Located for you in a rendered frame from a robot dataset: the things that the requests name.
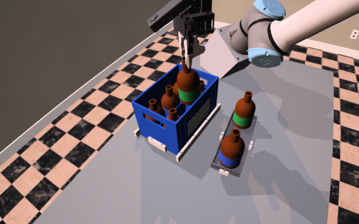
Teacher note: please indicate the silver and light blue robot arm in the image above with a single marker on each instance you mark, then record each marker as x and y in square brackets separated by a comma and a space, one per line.
[261, 34]

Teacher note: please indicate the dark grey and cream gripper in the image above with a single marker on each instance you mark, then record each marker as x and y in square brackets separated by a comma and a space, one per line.
[196, 19]

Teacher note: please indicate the blue plastic crate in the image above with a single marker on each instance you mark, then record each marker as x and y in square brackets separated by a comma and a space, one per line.
[175, 135]

